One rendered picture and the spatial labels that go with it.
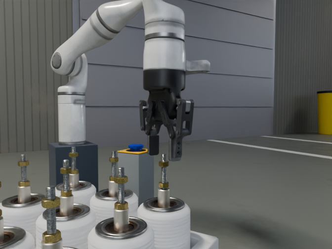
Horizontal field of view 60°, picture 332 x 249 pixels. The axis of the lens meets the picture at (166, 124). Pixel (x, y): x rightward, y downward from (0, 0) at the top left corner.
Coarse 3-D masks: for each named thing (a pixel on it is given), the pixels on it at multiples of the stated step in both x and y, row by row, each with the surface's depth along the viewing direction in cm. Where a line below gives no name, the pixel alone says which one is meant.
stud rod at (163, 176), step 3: (162, 156) 51; (165, 156) 51; (162, 159) 51; (165, 159) 51; (162, 168) 51; (165, 168) 51; (162, 171) 51; (165, 171) 51; (162, 174) 52; (165, 174) 51; (162, 177) 51; (165, 177) 51; (162, 180) 52; (165, 180) 51; (162, 189) 52; (165, 189) 52
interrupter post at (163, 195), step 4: (160, 188) 52; (168, 188) 52; (160, 192) 51; (164, 192) 51; (168, 192) 51; (160, 196) 51; (164, 196) 51; (168, 196) 51; (160, 200) 51; (164, 200) 51; (168, 200) 51; (160, 204) 51; (164, 204) 51; (168, 204) 51
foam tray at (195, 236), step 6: (192, 234) 56; (198, 234) 56; (204, 234) 56; (192, 240) 55; (198, 240) 54; (204, 240) 54; (210, 240) 54; (216, 240) 54; (192, 246) 55; (198, 246) 51; (204, 246) 51; (210, 246) 52; (216, 246) 54
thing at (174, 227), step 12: (144, 216) 49; (156, 216) 48; (168, 216) 48; (180, 216) 48; (156, 228) 48; (168, 228) 48; (180, 228) 48; (156, 240) 48; (168, 240) 48; (180, 240) 49
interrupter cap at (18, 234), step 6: (6, 228) 41; (12, 228) 41; (18, 228) 41; (6, 234) 40; (12, 234) 39; (18, 234) 39; (24, 234) 39; (6, 240) 38; (12, 240) 37; (18, 240) 37; (0, 246) 36; (6, 246) 36; (12, 246) 36
